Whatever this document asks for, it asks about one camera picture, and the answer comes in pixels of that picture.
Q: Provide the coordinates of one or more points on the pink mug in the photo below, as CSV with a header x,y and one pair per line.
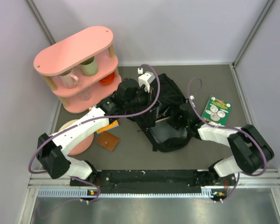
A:
x,y
69,79

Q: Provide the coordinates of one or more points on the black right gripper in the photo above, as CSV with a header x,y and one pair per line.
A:
x,y
172,121

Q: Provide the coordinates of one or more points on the Treehouse storey paperback book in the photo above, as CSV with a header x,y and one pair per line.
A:
x,y
162,117

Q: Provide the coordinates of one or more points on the green puzzle book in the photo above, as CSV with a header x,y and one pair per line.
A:
x,y
217,111

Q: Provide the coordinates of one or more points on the orange paperback book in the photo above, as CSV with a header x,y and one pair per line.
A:
x,y
108,127

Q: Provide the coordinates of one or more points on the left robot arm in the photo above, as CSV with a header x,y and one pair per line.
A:
x,y
52,150

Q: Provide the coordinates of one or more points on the clear glass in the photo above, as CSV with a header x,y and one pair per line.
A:
x,y
85,95

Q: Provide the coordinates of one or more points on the slotted cable duct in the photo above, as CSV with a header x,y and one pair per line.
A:
x,y
87,193

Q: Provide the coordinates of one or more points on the black student backpack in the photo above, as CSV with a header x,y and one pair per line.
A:
x,y
163,137

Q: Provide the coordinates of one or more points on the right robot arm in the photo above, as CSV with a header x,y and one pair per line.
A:
x,y
250,151

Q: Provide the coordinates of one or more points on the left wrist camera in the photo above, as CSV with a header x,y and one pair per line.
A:
x,y
145,79

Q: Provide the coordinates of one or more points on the orange bowl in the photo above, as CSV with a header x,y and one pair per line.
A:
x,y
108,79

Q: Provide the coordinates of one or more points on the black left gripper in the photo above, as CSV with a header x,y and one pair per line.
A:
x,y
142,89

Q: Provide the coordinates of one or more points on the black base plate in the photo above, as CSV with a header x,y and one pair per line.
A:
x,y
190,177

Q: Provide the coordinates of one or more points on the brown leather wallet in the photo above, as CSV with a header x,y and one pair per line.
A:
x,y
108,141

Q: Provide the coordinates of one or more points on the pink cream plate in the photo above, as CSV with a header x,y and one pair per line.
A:
x,y
83,145

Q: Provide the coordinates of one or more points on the green mug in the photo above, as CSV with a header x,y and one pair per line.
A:
x,y
89,67

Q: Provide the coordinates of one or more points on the pink three-tier shelf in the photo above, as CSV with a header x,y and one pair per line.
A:
x,y
67,54

